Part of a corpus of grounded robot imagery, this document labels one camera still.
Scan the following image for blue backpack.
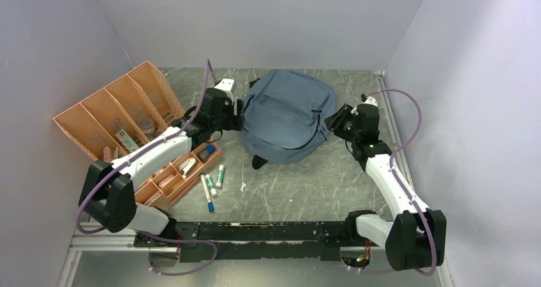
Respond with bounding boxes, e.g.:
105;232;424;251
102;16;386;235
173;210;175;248
240;70;337;170

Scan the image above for green white glue stick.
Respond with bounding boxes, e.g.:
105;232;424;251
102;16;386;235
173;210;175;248
205;174;219;198

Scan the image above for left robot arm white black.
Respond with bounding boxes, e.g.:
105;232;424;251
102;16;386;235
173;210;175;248
78;86;244;246

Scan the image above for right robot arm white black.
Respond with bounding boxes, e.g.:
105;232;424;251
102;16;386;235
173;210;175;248
325;103;447;272

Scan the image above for blue capped bottle in organizer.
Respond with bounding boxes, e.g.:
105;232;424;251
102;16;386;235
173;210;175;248
197;144;216;162

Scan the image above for white stapler in organizer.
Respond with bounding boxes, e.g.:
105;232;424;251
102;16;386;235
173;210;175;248
177;157;197;178

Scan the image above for blue capped whiteboard marker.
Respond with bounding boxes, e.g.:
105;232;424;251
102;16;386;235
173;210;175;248
200;174;214;214

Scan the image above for orange plastic desk organizer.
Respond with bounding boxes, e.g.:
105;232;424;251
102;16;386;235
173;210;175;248
54;61;221;209

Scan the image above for red white card box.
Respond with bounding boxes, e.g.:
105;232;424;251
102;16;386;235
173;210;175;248
115;129;139;152

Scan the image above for wooden clips in organizer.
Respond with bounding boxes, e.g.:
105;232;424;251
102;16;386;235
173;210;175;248
102;146;119;163

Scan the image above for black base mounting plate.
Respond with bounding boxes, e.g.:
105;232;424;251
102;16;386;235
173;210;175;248
133;221;367;263

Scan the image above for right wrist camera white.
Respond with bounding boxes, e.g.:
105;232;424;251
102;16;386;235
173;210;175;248
362;95;378;107

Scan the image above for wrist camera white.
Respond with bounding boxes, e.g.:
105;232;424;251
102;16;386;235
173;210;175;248
214;78;236;97
362;95;378;107

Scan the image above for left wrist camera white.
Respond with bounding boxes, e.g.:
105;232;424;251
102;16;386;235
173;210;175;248
214;78;236;97

